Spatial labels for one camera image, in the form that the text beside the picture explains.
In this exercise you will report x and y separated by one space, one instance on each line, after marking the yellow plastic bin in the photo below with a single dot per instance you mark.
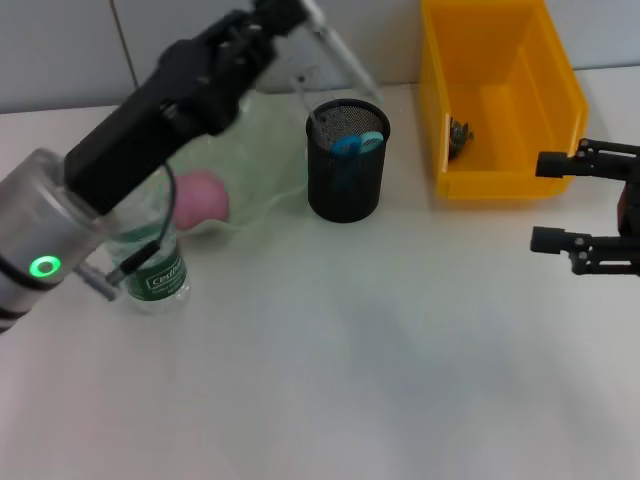
500 50

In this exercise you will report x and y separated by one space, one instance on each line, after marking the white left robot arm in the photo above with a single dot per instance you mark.
35 240

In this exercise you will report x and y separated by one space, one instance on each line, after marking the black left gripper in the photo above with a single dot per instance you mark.
165 110

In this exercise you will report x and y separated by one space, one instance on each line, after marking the green glass fruit bowl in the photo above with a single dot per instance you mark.
265 150

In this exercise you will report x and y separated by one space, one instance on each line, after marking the clear water bottle green label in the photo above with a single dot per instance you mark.
160 280

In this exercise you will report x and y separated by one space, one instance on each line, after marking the silver ballpoint pen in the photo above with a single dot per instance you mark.
345 55

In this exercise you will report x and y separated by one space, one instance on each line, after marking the transparent plastic ruler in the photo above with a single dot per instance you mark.
305 95

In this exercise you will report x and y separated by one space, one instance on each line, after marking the pink toy peach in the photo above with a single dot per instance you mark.
200 200

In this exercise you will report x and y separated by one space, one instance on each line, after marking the blue scissors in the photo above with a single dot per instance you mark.
345 146

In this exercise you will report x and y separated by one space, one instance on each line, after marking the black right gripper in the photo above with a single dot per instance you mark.
631 205

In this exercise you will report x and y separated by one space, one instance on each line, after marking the black mesh pen holder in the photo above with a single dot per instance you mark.
350 200

